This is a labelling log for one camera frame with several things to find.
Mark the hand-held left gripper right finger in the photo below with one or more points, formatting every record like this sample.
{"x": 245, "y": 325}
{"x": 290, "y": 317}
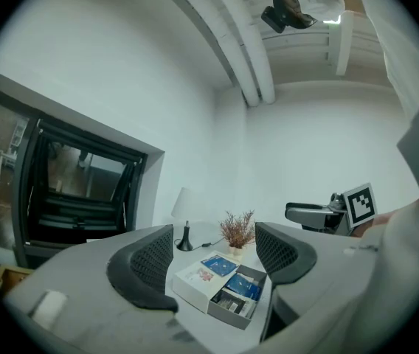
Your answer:
{"x": 287, "y": 258}

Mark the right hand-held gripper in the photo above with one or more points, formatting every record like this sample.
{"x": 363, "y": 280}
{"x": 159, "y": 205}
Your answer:
{"x": 360, "y": 207}

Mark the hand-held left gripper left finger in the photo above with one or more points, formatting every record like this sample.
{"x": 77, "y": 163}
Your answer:
{"x": 139, "y": 271}

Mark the blue coffee packet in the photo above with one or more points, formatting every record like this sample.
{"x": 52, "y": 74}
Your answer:
{"x": 244, "y": 287}
{"x": 220, "y": 266}

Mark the white floral printed packet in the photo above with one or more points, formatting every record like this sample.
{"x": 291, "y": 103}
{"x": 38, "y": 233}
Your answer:
{"x": 200, "y": 274}

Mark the white striped packet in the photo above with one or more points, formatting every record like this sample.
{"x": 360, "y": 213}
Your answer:
{"x": 248, "y": 309}

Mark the black small packet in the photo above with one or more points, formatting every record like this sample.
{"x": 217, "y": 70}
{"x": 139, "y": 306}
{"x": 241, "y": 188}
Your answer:
{"x": 228, "y": 301}

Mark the grey box drawer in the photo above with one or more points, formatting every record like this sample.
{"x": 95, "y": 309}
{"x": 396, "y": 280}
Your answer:
{"x": 231, "y": 321}

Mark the person's right forearm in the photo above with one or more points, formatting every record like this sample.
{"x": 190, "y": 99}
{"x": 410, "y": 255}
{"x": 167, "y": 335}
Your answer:
{"x": 373, "y": 224}

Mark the white drawer box shell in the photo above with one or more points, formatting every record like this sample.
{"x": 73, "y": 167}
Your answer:
{"x": 191, "y": 293}

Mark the dried brown plant in vase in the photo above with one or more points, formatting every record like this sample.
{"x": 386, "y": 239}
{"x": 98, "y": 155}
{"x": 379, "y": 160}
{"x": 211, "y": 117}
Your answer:
{"x": 237, "y": 229}

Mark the white shade table lamp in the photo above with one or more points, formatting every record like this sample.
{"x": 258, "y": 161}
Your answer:
{"x": 184, "y": 203}

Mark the open wooden box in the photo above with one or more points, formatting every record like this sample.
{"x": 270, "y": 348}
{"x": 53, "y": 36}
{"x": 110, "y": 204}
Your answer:
{"x": 12, "y": 280}

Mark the ceiling light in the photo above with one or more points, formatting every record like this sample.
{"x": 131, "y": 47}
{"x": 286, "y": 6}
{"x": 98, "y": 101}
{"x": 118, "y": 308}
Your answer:
{"x": 331, "y": 20}

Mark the person's light shirt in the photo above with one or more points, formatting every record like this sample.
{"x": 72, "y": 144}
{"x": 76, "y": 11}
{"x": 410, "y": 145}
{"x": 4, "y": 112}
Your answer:
{"x": 397, "y": 31}

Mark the black head-worn camera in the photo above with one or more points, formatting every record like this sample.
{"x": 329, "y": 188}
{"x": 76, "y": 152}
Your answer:
{"x": 274, "y": 20}

